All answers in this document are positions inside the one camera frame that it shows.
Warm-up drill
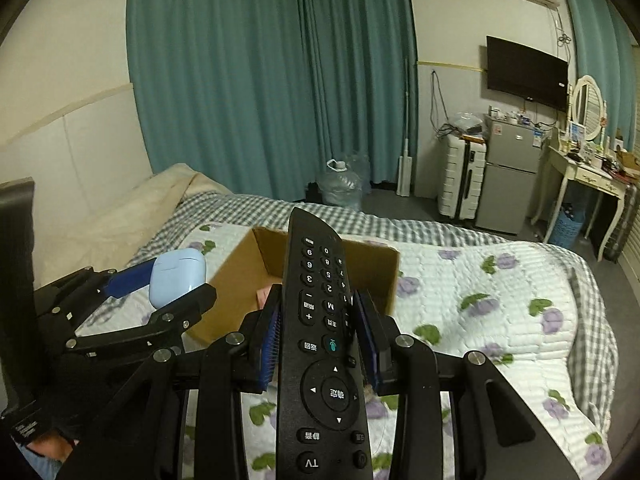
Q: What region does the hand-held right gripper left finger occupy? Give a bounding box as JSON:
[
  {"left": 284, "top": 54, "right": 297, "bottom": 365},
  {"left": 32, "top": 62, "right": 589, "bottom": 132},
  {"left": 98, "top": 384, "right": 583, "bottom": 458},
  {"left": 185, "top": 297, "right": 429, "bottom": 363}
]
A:
[{"left": 60, "top": 285, "right": 283, "bottom": 480}]

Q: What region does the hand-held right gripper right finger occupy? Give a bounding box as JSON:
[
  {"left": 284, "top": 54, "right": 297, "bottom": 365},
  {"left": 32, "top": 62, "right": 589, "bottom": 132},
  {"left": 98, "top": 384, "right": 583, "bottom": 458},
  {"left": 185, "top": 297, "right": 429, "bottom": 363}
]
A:
[{"left": 350, "top": 289, "right": 581, "bottom": 480}]

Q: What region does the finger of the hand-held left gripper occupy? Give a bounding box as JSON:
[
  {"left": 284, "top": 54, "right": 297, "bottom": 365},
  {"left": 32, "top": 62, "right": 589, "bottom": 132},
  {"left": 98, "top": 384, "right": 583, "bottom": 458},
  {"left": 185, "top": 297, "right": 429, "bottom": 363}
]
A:
[
  {"left": 65, "top": 284, "right": 218, "bottom": 358},
  {"left": 34, "top": 259, "right": 157, "bottom": 328}
]

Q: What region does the light blue earbuds case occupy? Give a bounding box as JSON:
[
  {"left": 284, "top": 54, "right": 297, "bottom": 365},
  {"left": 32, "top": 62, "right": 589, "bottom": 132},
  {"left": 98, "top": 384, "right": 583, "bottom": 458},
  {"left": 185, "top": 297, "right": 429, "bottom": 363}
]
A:
[{"left": 148, "top": 249, "right": 208, "bottom": 308}]

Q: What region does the black remote control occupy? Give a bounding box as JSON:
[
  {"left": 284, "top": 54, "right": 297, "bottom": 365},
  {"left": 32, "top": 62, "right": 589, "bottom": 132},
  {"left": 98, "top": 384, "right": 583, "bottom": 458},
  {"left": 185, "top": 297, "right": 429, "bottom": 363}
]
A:
[{"left": 276, "top": 206, "right": 373, "bottom": 480}]

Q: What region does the brown cardboard box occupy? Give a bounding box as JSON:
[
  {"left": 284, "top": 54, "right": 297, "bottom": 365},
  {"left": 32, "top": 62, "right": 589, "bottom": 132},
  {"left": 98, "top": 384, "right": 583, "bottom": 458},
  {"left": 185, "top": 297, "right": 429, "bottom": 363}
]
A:
[{"left": 186, "top": 227, "right": 401, "bottom": 356}]

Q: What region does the person's left hand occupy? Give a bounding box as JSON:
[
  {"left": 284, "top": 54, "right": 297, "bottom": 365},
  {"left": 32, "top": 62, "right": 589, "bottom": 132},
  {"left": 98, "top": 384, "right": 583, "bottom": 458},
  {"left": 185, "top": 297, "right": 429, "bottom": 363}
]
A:
[{"left": 27, "top": 435, "right": 78, "bottom": 462}]

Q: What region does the beige blanket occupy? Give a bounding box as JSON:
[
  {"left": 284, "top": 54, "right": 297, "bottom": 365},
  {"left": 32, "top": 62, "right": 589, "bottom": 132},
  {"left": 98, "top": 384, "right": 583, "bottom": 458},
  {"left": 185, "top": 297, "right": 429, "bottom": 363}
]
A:
[{"left": 0, "top": 162, "right": 236, "bottom": 291}]

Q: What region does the white floral quilt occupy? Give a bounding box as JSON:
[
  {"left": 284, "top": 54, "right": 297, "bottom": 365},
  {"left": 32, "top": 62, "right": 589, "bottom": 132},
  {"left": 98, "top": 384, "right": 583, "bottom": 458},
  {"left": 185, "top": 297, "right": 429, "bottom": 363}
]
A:
[{"left": 135, "top": 220, "right": 613, "bottom": 480}]

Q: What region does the clear water jug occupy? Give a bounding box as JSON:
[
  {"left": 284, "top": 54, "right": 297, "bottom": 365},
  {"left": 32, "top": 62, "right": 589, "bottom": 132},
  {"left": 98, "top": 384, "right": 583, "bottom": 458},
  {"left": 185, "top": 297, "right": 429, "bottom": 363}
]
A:
[{"left": 316, "top": 159, "right": 363, "bottom": 211}]

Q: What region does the crumpled clear plastic bag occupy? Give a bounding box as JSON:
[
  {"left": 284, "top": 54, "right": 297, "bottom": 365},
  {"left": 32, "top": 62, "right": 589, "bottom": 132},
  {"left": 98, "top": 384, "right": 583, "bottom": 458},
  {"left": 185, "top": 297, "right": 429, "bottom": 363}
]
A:
[{"left": 345, "top": 149, "right": 373, "bottom": 193}]

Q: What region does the white suitcase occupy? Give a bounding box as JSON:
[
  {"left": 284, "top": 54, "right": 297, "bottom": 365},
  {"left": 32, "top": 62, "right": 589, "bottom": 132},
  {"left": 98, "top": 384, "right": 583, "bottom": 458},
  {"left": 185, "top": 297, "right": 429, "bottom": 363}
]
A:
[{"left": 437, "top": 132, "right": 488, "bottom": 221}]

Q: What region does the silver fridge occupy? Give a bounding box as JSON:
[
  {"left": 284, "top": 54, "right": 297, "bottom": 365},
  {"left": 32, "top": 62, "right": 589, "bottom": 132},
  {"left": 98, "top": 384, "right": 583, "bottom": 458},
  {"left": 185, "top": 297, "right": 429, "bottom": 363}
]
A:
[{"left": 475, "top": 114, "right": 547, "bottom": 236}]

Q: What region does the blue basket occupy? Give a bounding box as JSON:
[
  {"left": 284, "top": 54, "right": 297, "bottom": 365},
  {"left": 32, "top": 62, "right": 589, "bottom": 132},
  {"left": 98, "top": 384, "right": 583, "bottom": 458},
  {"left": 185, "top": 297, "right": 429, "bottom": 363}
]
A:
[{"left": 555, "top": 205, "right": 586, "bottom": 250}]

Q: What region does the wide teal curtain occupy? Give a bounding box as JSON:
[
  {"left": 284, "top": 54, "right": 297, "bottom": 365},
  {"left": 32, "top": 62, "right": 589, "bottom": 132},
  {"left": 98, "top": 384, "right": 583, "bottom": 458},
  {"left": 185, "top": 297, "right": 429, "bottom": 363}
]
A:
[{"left": 125, "top": 0, "right": 420, "bottom": 201}]

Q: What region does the dark suitcase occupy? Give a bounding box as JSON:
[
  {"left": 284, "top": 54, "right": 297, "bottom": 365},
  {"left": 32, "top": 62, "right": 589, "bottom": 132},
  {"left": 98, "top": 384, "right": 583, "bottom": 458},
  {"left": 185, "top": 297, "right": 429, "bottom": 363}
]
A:
[{"left": 607, "top": 200, "right": 632, "bottom": 261}]

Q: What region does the white dressing table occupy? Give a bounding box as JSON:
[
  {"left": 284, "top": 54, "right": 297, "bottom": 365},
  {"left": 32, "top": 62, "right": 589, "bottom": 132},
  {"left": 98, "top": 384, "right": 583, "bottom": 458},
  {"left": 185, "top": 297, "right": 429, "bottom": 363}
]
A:
[{"left": 531, "top": 142, "right": 633, "bottom": 261}]

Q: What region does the oval white mirror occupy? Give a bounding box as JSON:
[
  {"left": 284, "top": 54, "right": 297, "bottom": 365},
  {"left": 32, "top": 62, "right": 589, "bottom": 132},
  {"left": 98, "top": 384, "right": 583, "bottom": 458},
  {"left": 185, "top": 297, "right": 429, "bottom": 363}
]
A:
[{"left": 570, "top": 75, "right": 607, "bottom": 143}]

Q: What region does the narrow teal curtain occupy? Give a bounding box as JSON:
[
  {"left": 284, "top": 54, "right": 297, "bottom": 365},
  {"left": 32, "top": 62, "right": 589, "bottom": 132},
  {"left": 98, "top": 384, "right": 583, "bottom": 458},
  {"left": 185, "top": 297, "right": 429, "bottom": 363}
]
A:
[{"left": 557, "top": 0, "right": 638, "bottom": 151}]

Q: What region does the black wall cable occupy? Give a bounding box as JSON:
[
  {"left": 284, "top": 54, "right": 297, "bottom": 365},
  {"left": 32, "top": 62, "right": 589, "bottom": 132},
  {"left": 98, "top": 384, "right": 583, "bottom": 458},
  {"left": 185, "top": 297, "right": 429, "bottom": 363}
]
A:
[{"left": 430, "top": 70, "right": 453, "bottom": 138}]

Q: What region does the black wall television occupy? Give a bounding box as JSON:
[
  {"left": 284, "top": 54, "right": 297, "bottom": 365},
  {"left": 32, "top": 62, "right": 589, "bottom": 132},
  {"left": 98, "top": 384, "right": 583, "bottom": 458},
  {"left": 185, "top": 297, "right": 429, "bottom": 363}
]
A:
[{"left": 486, "top": 35, "right": 570, "bottom": 111}]

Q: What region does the air conditioner cable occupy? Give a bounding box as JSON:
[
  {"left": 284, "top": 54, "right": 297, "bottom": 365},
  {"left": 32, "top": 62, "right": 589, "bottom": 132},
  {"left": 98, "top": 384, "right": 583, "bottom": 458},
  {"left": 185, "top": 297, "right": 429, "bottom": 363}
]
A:
[{"left": 552, "top": 7, "right": 573, "bottom": 46}]

